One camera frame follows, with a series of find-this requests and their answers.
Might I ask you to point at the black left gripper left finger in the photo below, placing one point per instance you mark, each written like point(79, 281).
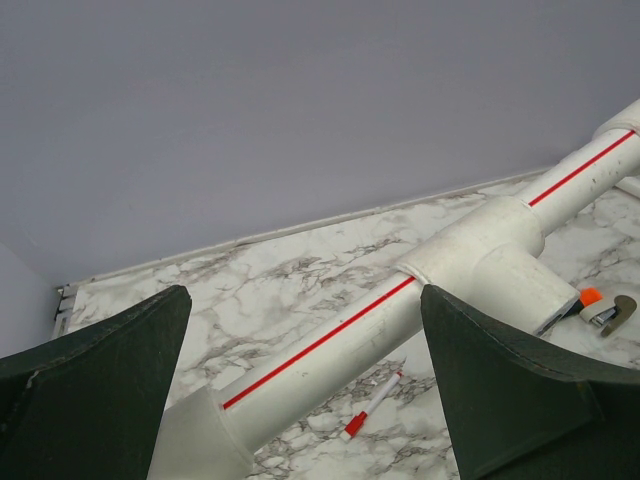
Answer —
point(88, 405)

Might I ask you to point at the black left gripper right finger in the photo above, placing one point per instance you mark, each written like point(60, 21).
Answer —
point(518, 407)

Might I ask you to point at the red capped white marker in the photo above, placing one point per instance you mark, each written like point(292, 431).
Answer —
point(357, 422)

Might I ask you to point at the white pipe frame with tees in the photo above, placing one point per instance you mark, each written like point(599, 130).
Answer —
point(489, 258)

